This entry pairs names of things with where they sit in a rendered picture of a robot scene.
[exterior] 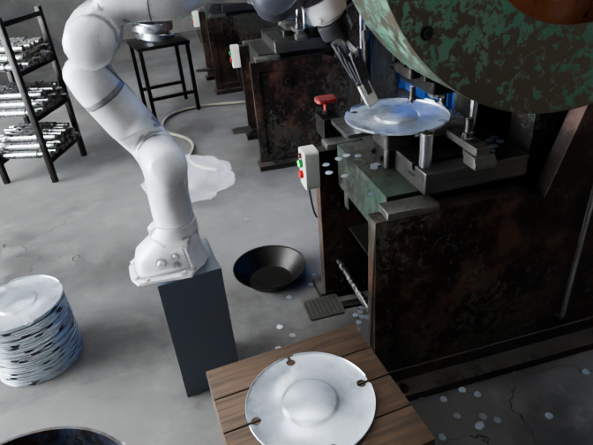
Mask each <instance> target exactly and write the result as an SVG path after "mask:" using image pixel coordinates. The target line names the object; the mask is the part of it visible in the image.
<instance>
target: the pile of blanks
mask: <svg viewBox="0 0 593 445"><path fill-rule="evenodd" d="M27 324H28V325H26V326H24V327H22V328H18V329H14V330H12V331H8V332H3V333H0V380H1V381H2V382H3V383H5V384H7V385H10V386H13V387H29V386H33V385H34V384H35V383H36V384H35V385H37V384H40V383H43V382H45V381H49V380H51V379H53V378H55V377H57V376H58V375H59V374H60V373H62V372H64V371H65V370H66V369H68V368H69V367H70V366H71V365H72V364H73V363H74V362H75V361H76V360H77V358H78V357H79V355H80V353H81V352H82V349H83V346H82V345H83V344H84V341H83V337H82V335H81V333H80V330H79V325H78V323H77V321H76V318H75V316H74V313H73V311H72V309H71V306H70V303H69V301H68V299H67V297H66V295H65V292H64V289H63V294H62V297H61V298H60V300H59V302H58V303H57V304H56V306H55V307H54V308H53V309H52V310H51V311H50V312H48V313H47V314H45V315H44V316H43V317H41V318H40V319H39V320H37V321H35V322H33V323H30V322H29V323H27Z"/></svg>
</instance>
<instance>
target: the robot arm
mask: <svg viewBox="0 0 593 445"><path fill-rule="evenodd" d="M347 1H348V0H87V1H85V2H84V3H83V4H82V5H80V6H79V7H78V8H77V9H76V10H75V11H74V12H73V13H72V15H71V16H70V17H69V19H68V21H67V22H66V25H65V29H64V36H63V40H62V44H63V48H64V53H65V54H66V56H67V57H68V58H69V60H68V61H67V62H66V63H65V65H64V68H63V80H64V82H65V83H66V85H67V86H68V88H70V90H71V92H72V93H73V95H74V96H75V98H76V99H77V100H78V101H79V102H80V104H81V105H82V106H83V107H84V108H85V109H86V111H87V112H89V113H90V114H91V115H92V117H93V118H94V119H95V120H96V121H97V122H98V123H99V124H100V125H101V126H102V127H103V128H104V129H105V130H106V131H107V132H108V134H109V135H110V136H111V137H113V138H114V139H115V140H116V141H118V142H119V143H120V144H121V145H122V146H123V147H124V148H126V149H127V150H128V151H129V152H130V153H131V154H132V155H133V156H134V158H135V159H136V160H137V162H138V163H139V166H140V168H141V169H142V172H143V174H144V177H145V180H146V188H147V197H148V201H149V205H150V208H151V212H152V216H153V219H154V220H153V221H152V222H151V224H150V225H149V226H148V227H147V229H148V233H149V235H148V236H147V237H146V238H145V239H144V240H143V241H142V242H141V243H140V244H139V245H138V246H137V248H136V252H135V259H133V260H132V261H131V265H130V266H129V269H130V276H131V280H132V281H133V282H134V283H135V284H137V285H138V286H144V285H149V284H154V283H164V282H169V281H175V280H180V279H185V278H190V277H193V276H194V275H195V273H196V272H197V271H198V270H199V269H200V268H201V267H202V266H203V265H205V263H206V260H207V258H208V255H207V253H206V250H205V248H204V246H203V244H202V241H201V238H200V235H199V226H198V222H197V217H196V215H195V214H194V213H193V208H192V204H191V196H190V193H189V183H188V163H187V160H186V157H185V153H184V150H183V149H182V148H181V147H180V146H179V145H178V143H177V142H175V140H174V139H173V138H172V136H171V135H170V134H169V132H168V131H167V130H166V129H165V128H164V127H163V125H162V124H161V123H160V122H159V121H158V120H157V118H156V117H155V116H154V115H153V114H152V113H151V111H150V110H149V109H148V108H147V107H146V106H145V104H144V103H143V102H142V101H141V100H140V99H139V98H138V96H137V95H135V93H134V92H133V91H132V90H131V89H130V87H129V86H128V85H127V84H126V83H125V82H124V80H121V79H120V78H119V76H118V75H117V73H116V72H115V70H114V68H113V67H112V65H111V62H112V60H113V58H114V55H115V54H116V52H117V50H118V49H119V47H120V46H121V45H122V40H123V35H124V28H125V25H126V24H128V23H131V22H147V21H169V20H174V19H183V18H185V17H186V16H187V15H188V14H190V13H191V12H192V11H194V10H195V9H197V8H199V7H200V6H203V5H205V4H223V3H248V4H252V5H253V7H254V8H255V11H256V12H257V13H258V15H259V16H260V17H261V18H262V19H263V20H266V21H270V22H273V23H274V22H280V21H283V20H285V19H286V18H287V17H288V16H289V15H291V14H292V13H293V12H294V11H295V10H297V9H298V8H299V7H300V6H301V5H302V7H303V8H304V11H305V13H306V15H307V17H308V19H309V20H310V22H311V24H312V26H318V28H317V29H318V31H319V34H320V36H321V38H322V39H323V41H325V42H331V41H332V43H331V47H332V48H333V49H334V51H335V52H336V54H337V56H338V57H339V58H340V60H341V62H342V64H343V66H344V68H345V69H346V71H347V73H348V74H349V77H350V78H351V79H353V80H354V82H356V86H357V88H358V90H359V92H360V94H361V95H362V97H363V99H364V102H365V104H366V106H367V107H369V108H370V107H371V106H372V105H374V104H375V103H377V102H378V101H379V99H378V97H377V95H376V94H375V92H374V90H373V88H372V85H371V83H370V79H371V77H370V74H369V72H368V70H367V67H366V65H365V62H364V59H363V56H362V52H361V49H360V48H359V47H357V48H356V46H355V42H354V40H353V38H352V37H349V30H350V29H351V28H352V22H351V20H350V17H349V15H348V13H347V12H346V11H344V10H345V9H346V7H347V4H346V2H347Z"/></svg>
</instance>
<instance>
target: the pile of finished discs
mask: <svg viewBox="0 0 593 445"><path fill-rule="evenodd" d="M290 359H291V360H292V359H293V360H295V361H296V363H295V364H294V365H293V366H288V365H287V361H288V359H287V358H285V359H284V358H281V359H279V360H277V361H275V362H273V364H271V365H270V366H268V367H267V368H265V369H264V370H263V371H262V372H261V373H260V374H259V375H258V376H257V378H256V379H255V380H254V382H253V383H252V385H251V387H250V389H249V391H248V394H247V397H246V402H245V414H246V419H247V422H248V423H250V422H251V420H252V419H254V418H260V419H261V423H260V424H259V425H257V426H254V425H249V427H250V429H251V432H252V433H253V435H254V436H255V437H256V439H257V440H258V441H259V442H260V443H261V444H262V445H332V444H335V445H357V444H358V443H359V442H360V441H361V440H362V439H363V438H364V436H365V435H366V434H367V432H368V431H369V429H370V427H371V425H372V422H373V420H374V417H375V411H376V397H375V393H374V390H373V387H372V384H371V383H370V382H367V383H366V385H365V386H364V387H359V386H357V381H360V380H363V381H367V378H366V377H365V374H364V373H363V372H362V371H361V370H360V369H359V368H358V367H357V366H355V365H354V364H353V363H351V362H349V361H348V360H347V359H345V358H341V357H338V356H335V355H333V354H329V353H324V352H302V353H297V354H293V357H290Z"/></svg>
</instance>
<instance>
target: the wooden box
mask: <svg viewBox="0 0 593 445"><path fill-rule="evenodd" d="M302 352H324V353H329V354H333V355H335V356H338V357H341V358H345V359H347V360H348V361H349V362H351V363H353V364H354V365H355V366H357V367H358V368H359V369H360V370H361V371H362V372H363V373H364V374H365V377H366V378H367V381H363V380H360V381H357V386H359V387H364V386H365V385H366V383H367V382H370V383H371V384H372V387H373V390H374V393H375V397H376V411H375V417H374V420H373V422H372V425H371V427H370V429H369V431H368V432H367V434H366V435H365V436H364V438H363V439H362V440H361V441H360V442H359V443H358V444H357V445H434V444H435V438H434V437H433V435H432V433H431V432H430V431H429V429H428V428H427V426H426V425H425V423H424V422H423V421H422V420H421V418H420V417H419V416H418V414H417V412H416V411H415V410H414V408H413V407H412V405H410V402H409V401H408V399H407V398H406V396H405V395H404V394H403V393H402V391H401V390H400V389H399V387H398V386H397V384H396V383H395V381H394V380H393V378H392V377H391V375H390V374H389V373H388V371H387V370H386V368H385V367H384V366H383V365H382V363H381V362H380V360H379V359H378V357H377V356H376V354H375V353H374V352H373V350H372V348H370V346H369V344H368V343H367V342H366V341H365V339H364V338H363V336H362V335H361V333H360V332H359V331H358V329H357V327H356V326H355V325H354V324H351V325H348V326H346V327H343V328H338V329H336V330H333V331H330V332H326V333H324V334H321V335H318V336H314V337H311V338H308V339H305V340H303V341H300V342H297V343H292V344H289V345H286V346H283V347H281V348H278V349H275V350H272V351H268V352H265V353H262V354H259V355H256V356H253V357H250V358H246V359H243V360H240V361H237V362H235V363H232V364H229V365H226V366H221V367H218V368H215V369H213V370H210V371H207V372H206V377H207V380H208V383H209V388H210V391H211V395H212V399H213V403H214V409H215V413H216V418H217V421H218V425H219V428H220V432H221V439H222V443H223V445H262V444H261V443H260V442H259V441H258V440H257V439H256V437H255V436H254V435H253V433H252V432H251V429H250V427H249V425H254V426H257V425H259V424H260V423H261V419H260V418H254V419H252V420H251V422H250V423H248V422H247V419H246V414H245V402H246V397H247V394H248V391H249V389H250V387H251V385H252V383H253V382H254V380H255V379H256V378H257V376H258V375H259V374H260V373H261V372H262V371H263V370H264V369H265V368H267V367H268V366H270V365H271V364H273V362H275V361H277V360H279V359H281V358H284V359H285V358H287V359H288V361H287V365H288V366H293V365H294V364H295V363H296V361H295V360H293V359H292V360H291V359H290V357H293V354H297V353H302Z"/></svg>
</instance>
